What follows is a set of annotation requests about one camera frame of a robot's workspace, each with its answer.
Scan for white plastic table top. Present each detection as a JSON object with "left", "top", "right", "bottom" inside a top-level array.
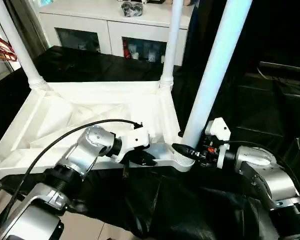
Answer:
[{"left": 0, "top": 80, "right": 196, "bottom": 183}]

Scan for black mat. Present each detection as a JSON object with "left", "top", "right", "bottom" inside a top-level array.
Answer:
[{"left": 0, "top": 46, "right": 300, "bottom": 240}]

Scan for dark long metal bar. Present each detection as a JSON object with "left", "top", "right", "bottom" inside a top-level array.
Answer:
[{"left": 259, "top": 61, "right": 300, "bottom": 73}]

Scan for black case with brass label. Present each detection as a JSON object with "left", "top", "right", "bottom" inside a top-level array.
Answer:
[{"left": 183, "top": 0, "right": 263, "bottom": 73}]

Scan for white cabinet with glass doors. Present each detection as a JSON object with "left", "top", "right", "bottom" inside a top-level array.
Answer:
[{"left": 38, "top": 0, "right": 195, "bottom": 66}]

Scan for dark grey curtain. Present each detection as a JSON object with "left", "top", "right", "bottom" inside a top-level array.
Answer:
[{"left": 6, "top": 0, "right": 50, "bottom": 60}]

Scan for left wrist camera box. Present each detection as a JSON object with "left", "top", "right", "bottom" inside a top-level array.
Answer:
[{"left": 109, "top": 121, "right": 150, "bottom": 165}]

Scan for black metal folding frame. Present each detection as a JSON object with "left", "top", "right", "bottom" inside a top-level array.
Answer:
[{"left": 0, "top": 182, "right": 23, "bottom": 223}]

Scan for red wire clothes hangers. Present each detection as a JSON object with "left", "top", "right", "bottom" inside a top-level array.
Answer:
[{"left": 0, "top": 28, "right": 18, "bottom": 62}]

